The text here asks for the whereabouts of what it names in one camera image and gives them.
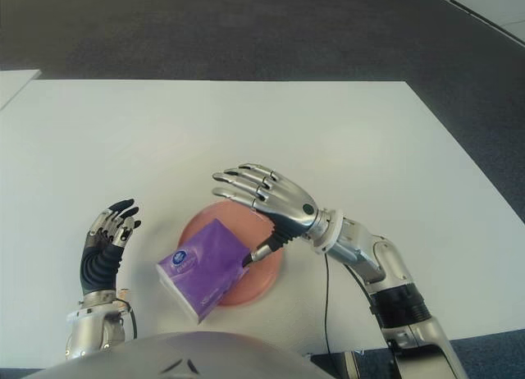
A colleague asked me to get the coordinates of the silver robot torso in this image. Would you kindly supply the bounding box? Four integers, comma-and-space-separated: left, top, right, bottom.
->
24, 331, 325, 379

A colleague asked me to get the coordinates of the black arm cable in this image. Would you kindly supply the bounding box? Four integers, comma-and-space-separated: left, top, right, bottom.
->
125, 300, 139, 340
323, 251, 334, 358

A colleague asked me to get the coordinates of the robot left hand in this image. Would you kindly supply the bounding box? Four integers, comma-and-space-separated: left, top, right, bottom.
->
80, 198, 143, 296

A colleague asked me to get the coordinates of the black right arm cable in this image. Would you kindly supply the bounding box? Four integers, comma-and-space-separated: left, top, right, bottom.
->
323, 251, 334, 358

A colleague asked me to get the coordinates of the purple tissue paper pack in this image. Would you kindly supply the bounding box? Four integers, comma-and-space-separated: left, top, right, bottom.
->
155, 218, 253, 325

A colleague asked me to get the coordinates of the white neighbouring table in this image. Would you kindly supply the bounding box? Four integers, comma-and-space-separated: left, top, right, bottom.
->
0, 69, 43, 111

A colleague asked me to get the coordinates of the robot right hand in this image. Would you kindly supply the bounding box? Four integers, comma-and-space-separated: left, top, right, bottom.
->
211, 162, 321, 269

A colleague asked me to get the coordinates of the pink round plate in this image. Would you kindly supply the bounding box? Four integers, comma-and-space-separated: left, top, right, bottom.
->
178, 201, 284, 307

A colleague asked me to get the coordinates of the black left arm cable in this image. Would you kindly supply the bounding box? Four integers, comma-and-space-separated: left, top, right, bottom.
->
125, 300, 139, 340

